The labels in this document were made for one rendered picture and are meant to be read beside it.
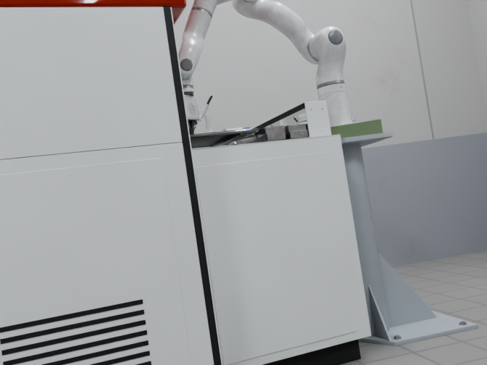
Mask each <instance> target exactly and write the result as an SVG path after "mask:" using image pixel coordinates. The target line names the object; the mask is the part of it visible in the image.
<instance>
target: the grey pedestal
mask: <svg viewBox="0 0 487 365"><path fill-rule="evenodd" d="M393 136H394V135H393V133H392V132H389V133H378V134H372V135H361V136H354V137H348V138H341V144H342V149H343V154H344V163H345V168H346V177H347V182H348V186H349V195H350V201H351V210H352V214H353V220H354V229H355V233H356V239H357V247H358V252H359V261H360V266H361V271H362V280H363V285H364V290H365V299H366V304H367V312H368V317H369V323H370V331H371V336H369V337H364V338H361V339H358V342H364V343H377V344H383V345H395V346H397V345H403V344H407V343H413V342H416V341H420V340H426V339H430V338H433V337H440V336H443V335H449V334H453V333H456V332H463V331H466V330H472V329H476V328H478V324H475V323H472V322H468V321H465V320H462V319H458V318H455V317H452V316H448V315H445V314H441V313H438V312H435V311H431V310H430V309H429V308H428V307H427V306H426V304H425V303H424V302H423V301H422V300H421V299H420V298H419V296H418V295H417V294H416V293H415V292H414V291H413V290H412V289H411V287H410V286H408V284H407V283H406V282H405V281H404V280H403V279H402V278H401V277H400V276H399V275H398V274H397V272H396V271H395V270H394V269H393V268H392V267H391V266H390V264H389V263H388V262H387V261H386V260H385V259H384V258H383V257H382V256H381V255H380V254H379V253H378V250H377V245H376V240H375V231H374V227H373V221H372V212H371V208H370V199H369V194H368V189H367V181H366V175H365V166H364V162H363V157H362V148H361V147H363V146H366V145H369V144H371V143H375V142H378V141H381V140H385V139H387V138H391V137H393Z"/></svg>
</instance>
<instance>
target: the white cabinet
mask: <svg viewBox="0 0 487 365"><path fill-rule="evenodd" d="M192 154H193V163H194V169H195V174H196V184H197V189H198V194H199V204H200V209H201V219H202V224H203V230H204V239H205V245H206V250H207V260H208V265H209V275H210V280H211V286H212V295H213V301H214V306H215V316H216V321H217V330H218V335H219V341H220V350H221V356H222V365H341V364H345V363H349V362H351V361H356V360H359V359H361V356H360V351H359V342H358V339H361V338H364V337H369V336H371V331H370V323H369V317H368V312H367V304H366V299H365V290H364V285H363V280H362V271H361V266H360V261H359V252H358V247H357V239H356V233H355V229H354V220H353V214H352V210H351V201H350V195H349V186H348V182H347V177H346V168H345V163H344V154H343V149H342V144H341V136H340V135H336V136H328V137H321V138H308V139H301V140H287V141H280V142H272V143H259V144H251V145H244V146H231V147H223V148H210V149H202V150H195V151H192Z"/></svg>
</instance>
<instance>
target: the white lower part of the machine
mask: <svg viewBox="0 0 487 365"><path fill-rule="evenodd" d="M0 365H222V356H221V350H220V341H219V335H218V330H217V321H216V316H215V306H214V301H213V295H212V286H211V280H210V275H209V265H208V260H207V250H206V245H205V239H204V230H203V224H202V219H201V209H200V204H199V194H198V189H197V184H196V174H195V169H194V163H193V154H192V148H191V142H190V141H186V142H182V143H168V144H161V145H153V146H139V147H131V148H116V149H109V150H100V151H87V152H78V153H71V154H56V155H48V156H34V157H26V158H19V159H4V160H0Z"/></svg>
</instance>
